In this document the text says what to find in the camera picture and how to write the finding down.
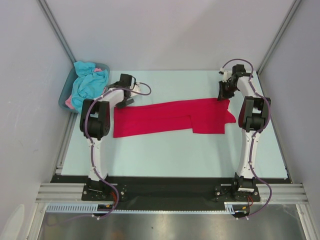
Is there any red t shirt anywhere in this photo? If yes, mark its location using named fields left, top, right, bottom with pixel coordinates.
left=113, top=98, right=236, bottom=138

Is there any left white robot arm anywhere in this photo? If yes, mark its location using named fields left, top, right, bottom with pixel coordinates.
left=79, top=73, right=139, bottom=182

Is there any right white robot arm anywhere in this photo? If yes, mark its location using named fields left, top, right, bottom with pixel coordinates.
left=218, top=64, right=271, bottom=201

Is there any cyan t shirt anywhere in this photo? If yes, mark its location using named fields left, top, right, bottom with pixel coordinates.
left=71, top=60, right=112, bottom=113

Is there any grey plastic bin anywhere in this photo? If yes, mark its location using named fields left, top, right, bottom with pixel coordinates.
left=58, top=61, right=110, bottom=114

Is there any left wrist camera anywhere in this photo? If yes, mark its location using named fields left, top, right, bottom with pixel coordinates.
left=130, top=82, right=141, bottom=96

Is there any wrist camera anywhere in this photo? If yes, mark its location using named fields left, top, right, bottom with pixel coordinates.
left=130, top=82, right=141, bottom=96
left=219, top=69, right=232, bottom=83

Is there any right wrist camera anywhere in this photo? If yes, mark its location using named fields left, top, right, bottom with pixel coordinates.
left=219, top=69, right=232, bottom=83

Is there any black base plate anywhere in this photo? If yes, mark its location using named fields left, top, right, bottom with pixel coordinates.
left=49, top=176, right=293, bottom=212

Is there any aluminium frame rail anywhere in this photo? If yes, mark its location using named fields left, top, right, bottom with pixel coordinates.
left=35, top=183, right=309, bottom=205

